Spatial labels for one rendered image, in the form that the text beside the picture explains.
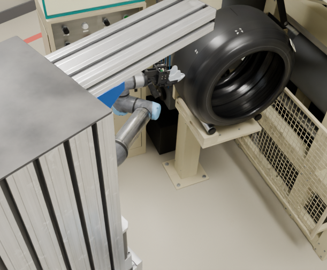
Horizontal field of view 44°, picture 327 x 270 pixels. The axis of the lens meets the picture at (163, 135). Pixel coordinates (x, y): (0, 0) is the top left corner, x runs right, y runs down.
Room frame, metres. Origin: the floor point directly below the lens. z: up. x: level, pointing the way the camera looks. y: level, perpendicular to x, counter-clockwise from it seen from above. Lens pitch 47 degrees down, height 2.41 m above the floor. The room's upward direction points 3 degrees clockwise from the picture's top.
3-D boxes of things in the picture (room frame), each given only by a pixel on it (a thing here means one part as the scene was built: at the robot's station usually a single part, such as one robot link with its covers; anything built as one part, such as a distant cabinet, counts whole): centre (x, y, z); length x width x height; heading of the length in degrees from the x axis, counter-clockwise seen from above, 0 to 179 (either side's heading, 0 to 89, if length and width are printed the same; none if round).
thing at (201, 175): (1.91, -0.18, 0.01); 0.27 x 0.27 x 0.02; 25
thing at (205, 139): (1.62, -0.18, 0.84); 0.36 x 0.09 x 0.06; 25
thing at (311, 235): (1.62, -0.70, 0.65); 0.90 x 0.02 x 0.70; 25
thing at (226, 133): (1.68, -0.30, 0.80); 0.37 x 0.36 x 0.02; 115
